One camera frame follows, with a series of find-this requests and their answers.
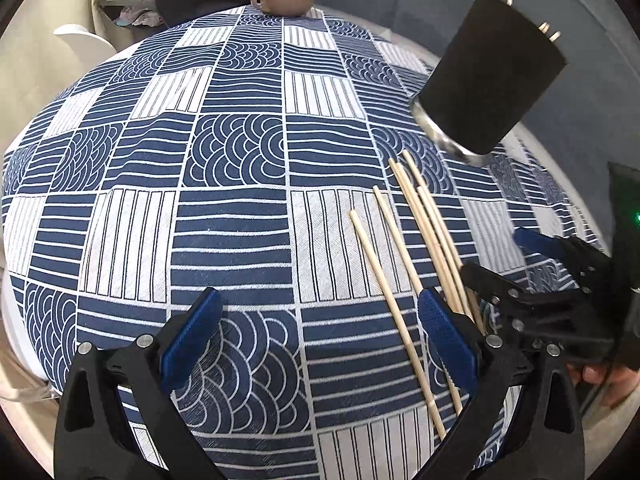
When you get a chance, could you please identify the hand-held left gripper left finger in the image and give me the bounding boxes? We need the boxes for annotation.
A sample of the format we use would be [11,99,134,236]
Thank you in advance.
[54,287,224,480]

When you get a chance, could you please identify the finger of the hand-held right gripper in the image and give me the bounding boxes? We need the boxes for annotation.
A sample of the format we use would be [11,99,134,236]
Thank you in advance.
[459,262,582,335]
[514,227,613,293]

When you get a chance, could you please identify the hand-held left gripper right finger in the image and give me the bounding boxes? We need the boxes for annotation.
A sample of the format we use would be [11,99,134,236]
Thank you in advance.
[418,287,587,480]

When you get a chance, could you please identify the bunch of wooden chopsticks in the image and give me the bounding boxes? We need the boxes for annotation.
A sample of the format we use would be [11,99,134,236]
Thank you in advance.
[349,0,562,441]

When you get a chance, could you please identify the black cylindrical utensil holder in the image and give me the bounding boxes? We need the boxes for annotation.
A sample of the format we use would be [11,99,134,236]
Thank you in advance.
[411,0,568,167]

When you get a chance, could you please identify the person's right hand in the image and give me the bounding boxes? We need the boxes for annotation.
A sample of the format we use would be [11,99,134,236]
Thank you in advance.
[567,362,637,408]

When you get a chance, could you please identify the blue patterned tablecloth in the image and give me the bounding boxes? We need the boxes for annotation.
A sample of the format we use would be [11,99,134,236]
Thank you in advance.
[0,4,616,480]

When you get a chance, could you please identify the white chair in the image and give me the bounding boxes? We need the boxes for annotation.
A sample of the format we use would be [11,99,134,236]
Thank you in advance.
[53,23,119,57]

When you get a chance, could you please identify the beige curtain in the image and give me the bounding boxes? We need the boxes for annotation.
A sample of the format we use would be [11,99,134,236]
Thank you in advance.
[0,0,121,126]

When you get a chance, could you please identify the pastel patterned cloth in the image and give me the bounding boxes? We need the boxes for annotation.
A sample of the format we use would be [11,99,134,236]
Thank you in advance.
[114,6,164,27]

